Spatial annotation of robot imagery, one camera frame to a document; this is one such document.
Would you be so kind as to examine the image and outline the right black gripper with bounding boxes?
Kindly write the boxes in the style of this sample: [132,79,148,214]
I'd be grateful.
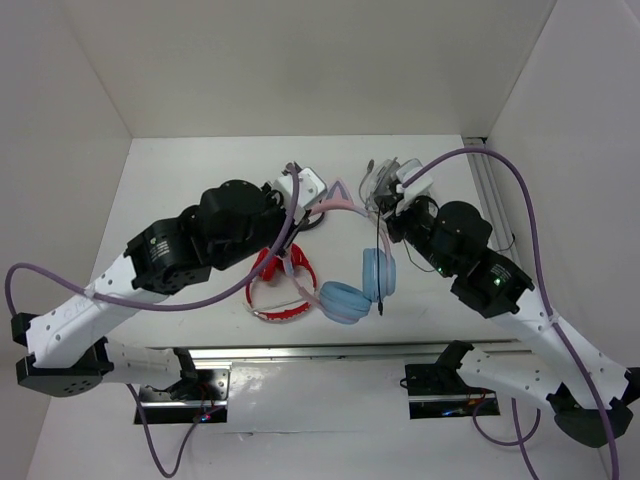
[373,191,454,276]

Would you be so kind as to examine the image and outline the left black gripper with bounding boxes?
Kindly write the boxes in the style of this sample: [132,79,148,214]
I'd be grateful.
[213,181,312,271]

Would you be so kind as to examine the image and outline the pink blue cat-ear headphones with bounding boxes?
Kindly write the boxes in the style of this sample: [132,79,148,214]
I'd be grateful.
[282,180,396,325]

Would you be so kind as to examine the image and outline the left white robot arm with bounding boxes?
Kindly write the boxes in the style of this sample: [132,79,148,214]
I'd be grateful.
[11,174,304,399]

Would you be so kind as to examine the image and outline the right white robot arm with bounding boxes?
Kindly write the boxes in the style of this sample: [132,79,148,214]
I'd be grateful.
[375,195,639,448]

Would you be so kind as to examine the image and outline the white grey headphones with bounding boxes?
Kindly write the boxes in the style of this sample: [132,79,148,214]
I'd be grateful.
[358,157,436,221]

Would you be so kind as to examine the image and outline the black small headphones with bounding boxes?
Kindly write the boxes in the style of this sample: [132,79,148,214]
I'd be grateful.
[294,211,326,233]

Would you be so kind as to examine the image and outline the red headphones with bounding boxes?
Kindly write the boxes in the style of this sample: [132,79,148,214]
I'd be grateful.
[244,244,319,324]

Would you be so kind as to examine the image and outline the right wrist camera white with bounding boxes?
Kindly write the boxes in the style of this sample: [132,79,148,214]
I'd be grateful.
[391,158,434,212]

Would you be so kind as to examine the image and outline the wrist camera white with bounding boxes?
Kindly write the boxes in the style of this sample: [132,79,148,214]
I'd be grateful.
[391,158,434,212]
[271,163,327,223]

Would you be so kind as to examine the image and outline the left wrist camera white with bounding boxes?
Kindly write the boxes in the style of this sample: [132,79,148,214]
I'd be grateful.
[271,163,327,223]

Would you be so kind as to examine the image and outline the aluminium rail right side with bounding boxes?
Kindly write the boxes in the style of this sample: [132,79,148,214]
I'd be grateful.
[467,152,515,258]

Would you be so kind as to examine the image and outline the aluminium rail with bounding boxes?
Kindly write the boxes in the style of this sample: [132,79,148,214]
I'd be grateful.
[104,340,531,364]
[467,152,515,258]

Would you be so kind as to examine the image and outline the aluminium rail front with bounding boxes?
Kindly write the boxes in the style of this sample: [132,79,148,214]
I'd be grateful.
[104,340,531,364]

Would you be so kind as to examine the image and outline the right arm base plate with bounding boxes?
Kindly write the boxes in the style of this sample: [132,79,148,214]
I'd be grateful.
[399,364,500,420]

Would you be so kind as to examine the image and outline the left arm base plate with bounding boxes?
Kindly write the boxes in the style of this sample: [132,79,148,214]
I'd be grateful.
[138,362,231,425]

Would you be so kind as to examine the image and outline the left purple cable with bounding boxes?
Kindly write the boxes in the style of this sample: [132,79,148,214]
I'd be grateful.
[4,162,303,477]

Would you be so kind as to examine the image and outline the purple cable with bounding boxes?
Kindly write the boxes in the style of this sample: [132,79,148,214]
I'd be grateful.
[4,162,303,477]
[404,147,621,480]

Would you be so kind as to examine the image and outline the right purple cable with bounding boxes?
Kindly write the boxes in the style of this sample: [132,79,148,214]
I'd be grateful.
[404,147,621,480]

